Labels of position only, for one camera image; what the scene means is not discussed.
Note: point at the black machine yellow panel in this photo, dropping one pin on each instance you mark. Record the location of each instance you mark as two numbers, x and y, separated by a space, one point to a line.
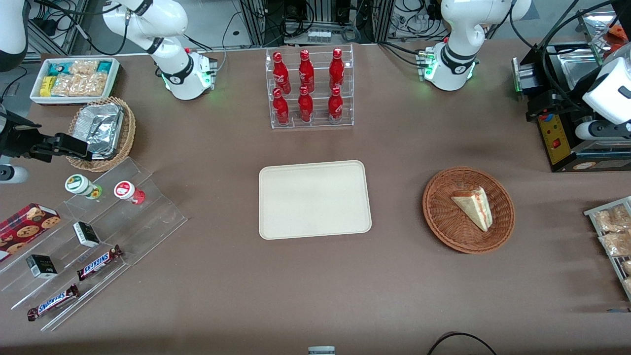
554 143

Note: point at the aluminium profile frame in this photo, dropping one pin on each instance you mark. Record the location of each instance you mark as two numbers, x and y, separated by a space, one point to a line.
256 19

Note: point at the teal snack pack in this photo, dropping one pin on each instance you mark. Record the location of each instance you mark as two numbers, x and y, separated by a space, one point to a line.
58 68
105 66

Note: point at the green lid white cup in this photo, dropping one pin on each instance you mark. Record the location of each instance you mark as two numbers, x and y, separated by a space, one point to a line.
79 184

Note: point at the clear acrylic bottle rack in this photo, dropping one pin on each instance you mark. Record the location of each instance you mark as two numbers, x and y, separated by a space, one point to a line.
310 125

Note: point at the aluminium foil container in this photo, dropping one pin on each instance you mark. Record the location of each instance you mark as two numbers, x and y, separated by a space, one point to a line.
101 128

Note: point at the beige rectangular plastic tray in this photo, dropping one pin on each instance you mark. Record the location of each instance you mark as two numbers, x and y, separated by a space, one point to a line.
314 199

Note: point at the red lid white cup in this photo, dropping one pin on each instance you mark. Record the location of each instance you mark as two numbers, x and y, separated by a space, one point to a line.
125 191

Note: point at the clear wrapped bread pack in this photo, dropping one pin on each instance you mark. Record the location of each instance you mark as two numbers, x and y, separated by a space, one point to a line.
616 244
628 285
627 267
611 219

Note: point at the small clear cracker bag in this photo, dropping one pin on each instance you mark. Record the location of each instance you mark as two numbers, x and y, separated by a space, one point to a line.
85 67

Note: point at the red cola bottle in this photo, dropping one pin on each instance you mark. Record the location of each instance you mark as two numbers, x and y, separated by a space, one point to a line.
280 74
335 107
336 71
305 107
306 74
280 109

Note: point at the oval light wicker basket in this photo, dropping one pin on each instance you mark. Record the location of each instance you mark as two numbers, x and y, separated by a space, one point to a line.
129 128

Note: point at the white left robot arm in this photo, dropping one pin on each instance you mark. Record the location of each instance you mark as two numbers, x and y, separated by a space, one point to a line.
461 29

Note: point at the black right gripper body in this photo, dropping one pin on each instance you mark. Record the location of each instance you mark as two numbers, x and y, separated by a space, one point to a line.
16 140

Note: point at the white rectangular snack bin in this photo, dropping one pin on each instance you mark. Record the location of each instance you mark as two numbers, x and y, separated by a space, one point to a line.
37 93

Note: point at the triangular sandwich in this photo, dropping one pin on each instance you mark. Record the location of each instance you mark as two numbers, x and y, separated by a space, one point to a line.
474 207

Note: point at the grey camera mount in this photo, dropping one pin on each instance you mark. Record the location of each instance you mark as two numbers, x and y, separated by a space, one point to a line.
321 350

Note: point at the large clear cracker bag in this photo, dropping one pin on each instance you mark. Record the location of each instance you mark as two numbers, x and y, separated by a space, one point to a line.
81 85

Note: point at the yellow snack pack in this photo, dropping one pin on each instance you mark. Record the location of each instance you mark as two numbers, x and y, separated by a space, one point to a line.
47 86

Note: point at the small black box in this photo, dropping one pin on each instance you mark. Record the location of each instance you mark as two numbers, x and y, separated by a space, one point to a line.
42 266
86 234

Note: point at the metal frame rack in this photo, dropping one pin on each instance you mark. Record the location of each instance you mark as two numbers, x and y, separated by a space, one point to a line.
594 29

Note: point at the snickers chocolate bar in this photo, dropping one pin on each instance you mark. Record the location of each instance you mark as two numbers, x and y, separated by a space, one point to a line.
98 263
52 302

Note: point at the clear acrylic tiered stand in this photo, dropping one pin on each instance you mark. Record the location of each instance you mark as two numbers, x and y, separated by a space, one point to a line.
148 222

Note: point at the white power strip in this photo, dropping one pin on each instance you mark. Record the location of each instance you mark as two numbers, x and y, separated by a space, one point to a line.
318 35

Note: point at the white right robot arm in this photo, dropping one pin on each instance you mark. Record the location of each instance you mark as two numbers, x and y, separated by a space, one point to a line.
180 69

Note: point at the round brown wicker basket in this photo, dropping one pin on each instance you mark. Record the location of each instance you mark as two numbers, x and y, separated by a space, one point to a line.
443 217

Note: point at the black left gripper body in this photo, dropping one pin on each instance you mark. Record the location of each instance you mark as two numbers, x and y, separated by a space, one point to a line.
560 104

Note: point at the red cookie box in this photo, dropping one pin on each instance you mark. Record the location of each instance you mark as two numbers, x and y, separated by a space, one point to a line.
27 227

